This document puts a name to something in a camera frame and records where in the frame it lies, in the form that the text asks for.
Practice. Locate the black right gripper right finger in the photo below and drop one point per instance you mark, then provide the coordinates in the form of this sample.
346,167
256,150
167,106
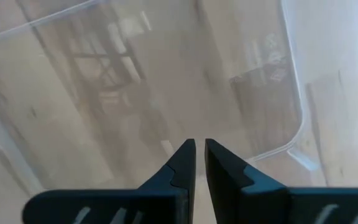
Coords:
244,199

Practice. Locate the clear plastic container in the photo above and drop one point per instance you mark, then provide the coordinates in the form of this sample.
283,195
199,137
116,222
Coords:
73,109

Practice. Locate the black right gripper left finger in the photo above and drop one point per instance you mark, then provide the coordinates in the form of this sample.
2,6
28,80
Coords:
166,202

